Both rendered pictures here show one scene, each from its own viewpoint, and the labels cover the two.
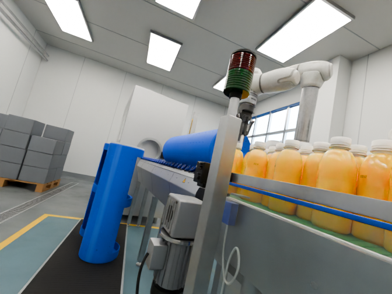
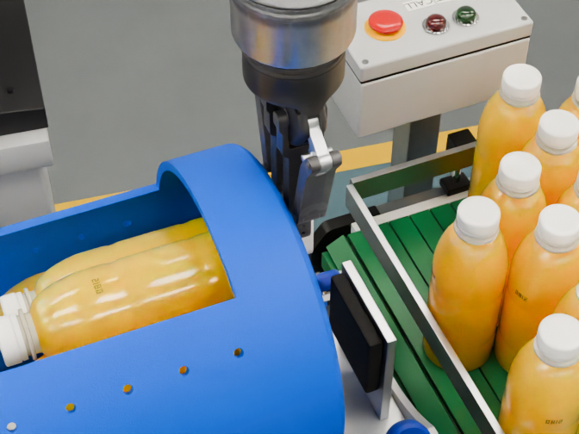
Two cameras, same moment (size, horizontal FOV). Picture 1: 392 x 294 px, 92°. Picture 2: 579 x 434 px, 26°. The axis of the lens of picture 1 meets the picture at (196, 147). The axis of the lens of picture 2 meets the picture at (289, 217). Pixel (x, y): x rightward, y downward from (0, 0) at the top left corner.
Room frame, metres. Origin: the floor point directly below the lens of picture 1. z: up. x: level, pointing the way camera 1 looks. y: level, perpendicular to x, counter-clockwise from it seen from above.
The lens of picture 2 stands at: (0.96, 0.47, 1.94)
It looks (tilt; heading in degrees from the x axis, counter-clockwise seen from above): 48 degrees down; 273
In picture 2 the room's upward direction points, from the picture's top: straight up
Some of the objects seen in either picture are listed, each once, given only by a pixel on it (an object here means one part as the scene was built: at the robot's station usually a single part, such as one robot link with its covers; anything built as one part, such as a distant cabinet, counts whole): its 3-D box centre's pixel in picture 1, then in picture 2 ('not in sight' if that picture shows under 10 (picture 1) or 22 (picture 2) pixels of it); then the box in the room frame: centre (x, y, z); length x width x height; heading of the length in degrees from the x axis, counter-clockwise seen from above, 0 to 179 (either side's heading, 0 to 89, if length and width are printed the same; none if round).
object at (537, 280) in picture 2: not in sight; (542, 296); (0.76, -0.29, 1.00); 0.07 x 0.07 x 0.19
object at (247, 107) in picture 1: (245, 114); (293, 83); (0.99, -0.22, 1.32); 0.08 x 0.07 x 0.09; 115
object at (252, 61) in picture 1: (241, 67); not in sight; (0.43, -0.07, 1.23); 0.06 x 0.06 x 0.04
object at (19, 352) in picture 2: not in sight; (13, 338); (1.21, -0.10, 1.16); 0.04 x 0.02 x 0.04; 115
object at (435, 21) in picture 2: not in sight; (436, 21); (0.86, -0.56, 1.11); 0.02 x 0.02 x 0.01
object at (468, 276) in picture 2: not in sight; (466, 288); (0.83, -0.30, 1.00); 0.07 x 0.07 x 0.19
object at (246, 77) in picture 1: (237, 84); not in sight; (0.43, -0.07, 1.18); 0.06 x 0.06 x 0.05
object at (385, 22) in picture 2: not in sight; (385, 22); (0.91, -0.56, 1.11); 0.04 x 0.04 x 0.01
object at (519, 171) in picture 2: not in sight; (519, 173); (0.79, -0.36, 1.10); 0.04 x 0.04 x 0.02
